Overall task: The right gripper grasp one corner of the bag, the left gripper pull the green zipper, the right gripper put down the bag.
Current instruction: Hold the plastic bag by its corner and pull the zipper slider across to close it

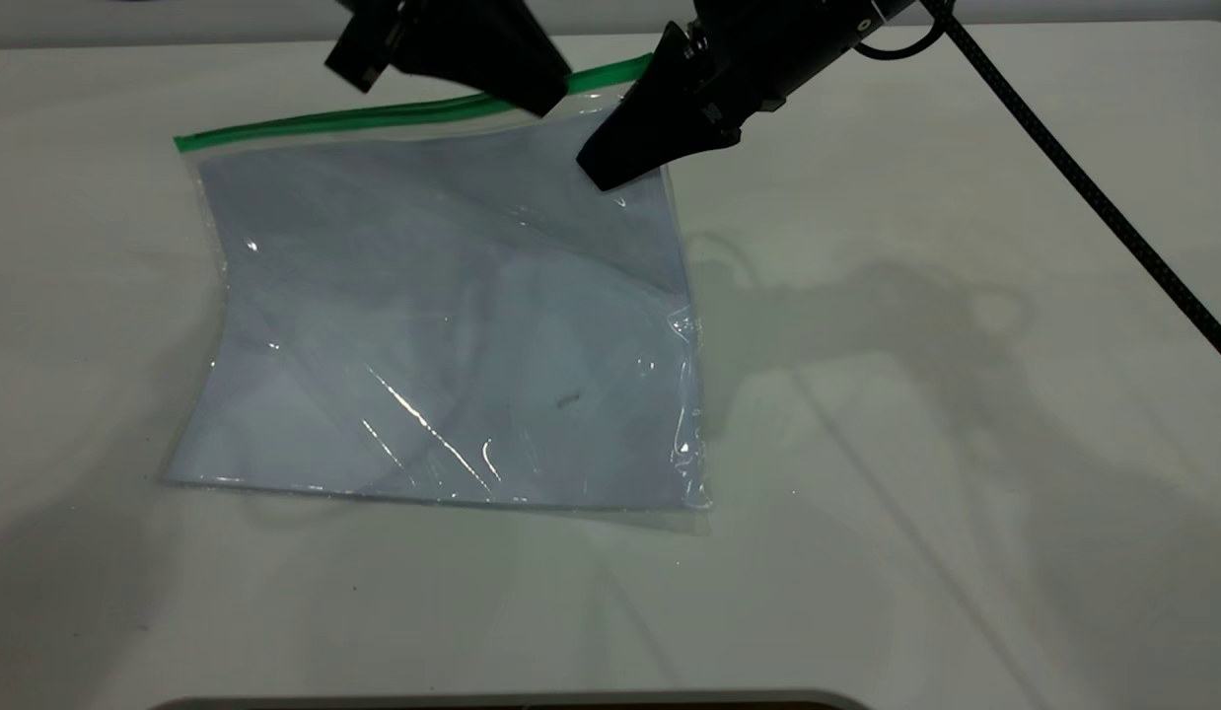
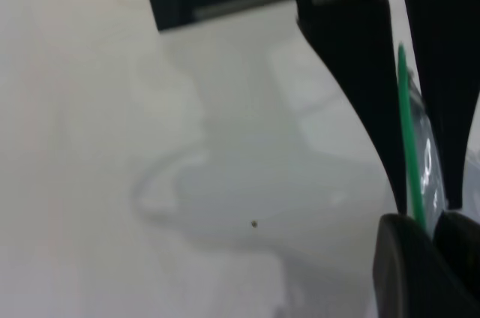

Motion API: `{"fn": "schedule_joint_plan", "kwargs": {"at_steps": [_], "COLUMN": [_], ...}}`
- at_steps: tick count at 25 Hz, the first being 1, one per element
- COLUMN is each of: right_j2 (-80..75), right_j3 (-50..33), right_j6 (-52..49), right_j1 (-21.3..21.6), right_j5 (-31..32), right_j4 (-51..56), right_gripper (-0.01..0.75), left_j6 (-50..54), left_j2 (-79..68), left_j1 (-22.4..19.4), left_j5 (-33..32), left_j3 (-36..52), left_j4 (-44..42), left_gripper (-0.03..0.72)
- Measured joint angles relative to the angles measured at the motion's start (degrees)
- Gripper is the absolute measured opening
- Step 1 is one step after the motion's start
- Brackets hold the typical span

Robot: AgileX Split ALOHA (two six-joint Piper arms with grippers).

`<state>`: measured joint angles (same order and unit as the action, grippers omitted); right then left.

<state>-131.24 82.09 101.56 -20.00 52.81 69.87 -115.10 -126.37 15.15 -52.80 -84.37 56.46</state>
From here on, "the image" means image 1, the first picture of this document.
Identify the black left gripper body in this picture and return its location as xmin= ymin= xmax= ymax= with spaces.
xmin=323 ymin=0 xmax=419 ymax=94

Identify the transparent zip bag green zipper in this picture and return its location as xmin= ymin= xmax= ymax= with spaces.
xmin=163 ymin=52 xmax=713 ymax=536

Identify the thin black looped cable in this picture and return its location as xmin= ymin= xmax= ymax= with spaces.
xmin=851 ymin=14 xmax=955 ymax=62

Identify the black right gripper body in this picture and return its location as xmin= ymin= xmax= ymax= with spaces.
xmin=650 ymin=0 xmax=868 ymax=131

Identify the black braided cable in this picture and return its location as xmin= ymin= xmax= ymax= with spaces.
xmin=921 ymin=0 xmax=1221 ymax=380

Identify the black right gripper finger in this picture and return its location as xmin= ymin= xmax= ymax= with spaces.
xmin=575 ymin=39 xmax=746 ymax=194

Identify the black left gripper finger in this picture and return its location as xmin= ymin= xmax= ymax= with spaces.
xmin=392 ymin=0 xmax=574 ymax=118

